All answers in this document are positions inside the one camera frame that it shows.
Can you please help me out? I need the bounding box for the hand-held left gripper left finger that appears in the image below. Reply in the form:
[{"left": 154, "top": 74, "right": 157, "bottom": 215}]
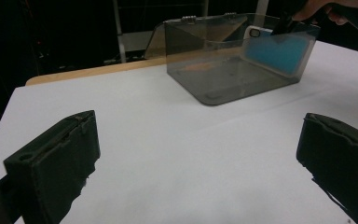
[{"left": 3, "top": 109, "right": 102, "bottom": 224}]

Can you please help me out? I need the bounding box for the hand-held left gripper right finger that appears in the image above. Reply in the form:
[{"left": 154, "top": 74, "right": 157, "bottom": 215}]
[{"left": 296, "top": 112, "right": 358, "bottom": 224}]

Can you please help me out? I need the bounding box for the light blue phone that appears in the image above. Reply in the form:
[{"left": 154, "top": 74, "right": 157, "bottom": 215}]
[{"left": 241, "top": 25, "right": 311, "bottom": 77}]

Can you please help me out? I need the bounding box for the transparent grey plastic box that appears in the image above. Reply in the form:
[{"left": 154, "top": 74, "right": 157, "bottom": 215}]
[{"left": 143, "top": 12, "right": 321, "bottom": 106}]

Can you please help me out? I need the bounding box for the white table sheet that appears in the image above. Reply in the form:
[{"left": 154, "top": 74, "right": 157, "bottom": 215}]
[{"left": 0, "top": 40, "right": 358, "bottom": 224}]

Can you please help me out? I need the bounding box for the grey shelf board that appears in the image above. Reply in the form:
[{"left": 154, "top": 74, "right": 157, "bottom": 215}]
[{"left": 118, "top": 31, "right": 157, "bottom": 54}]

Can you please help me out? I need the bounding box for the white stand post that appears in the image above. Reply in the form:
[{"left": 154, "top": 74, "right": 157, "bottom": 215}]
[{"left": 255, "top": 0, "right": 270, "bottom": 18}]

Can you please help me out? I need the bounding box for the metal stand post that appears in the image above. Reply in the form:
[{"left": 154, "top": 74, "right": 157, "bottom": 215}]
[{"left": 112, "top": 0, "right": 128, "bottom": 64}]

